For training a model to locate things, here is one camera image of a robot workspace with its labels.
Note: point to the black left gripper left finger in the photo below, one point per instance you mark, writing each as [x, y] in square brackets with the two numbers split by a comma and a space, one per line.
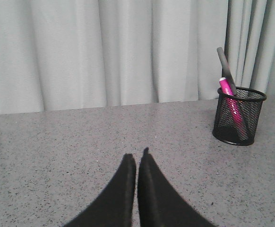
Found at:
[113, 206]

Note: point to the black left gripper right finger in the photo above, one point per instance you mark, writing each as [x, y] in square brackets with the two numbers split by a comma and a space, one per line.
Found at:
[159, 204]

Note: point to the pink highlighter pen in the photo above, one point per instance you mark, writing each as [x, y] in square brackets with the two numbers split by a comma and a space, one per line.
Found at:
[234, 109]

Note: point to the grey orange scissors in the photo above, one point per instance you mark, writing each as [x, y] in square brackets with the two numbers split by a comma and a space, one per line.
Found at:
[226, 69]

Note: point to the black mesh pen cup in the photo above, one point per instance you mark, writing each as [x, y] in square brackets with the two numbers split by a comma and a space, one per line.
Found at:
[250, 102]

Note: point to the grey curtain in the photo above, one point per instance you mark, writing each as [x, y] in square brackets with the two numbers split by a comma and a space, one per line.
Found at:
[67, 54]

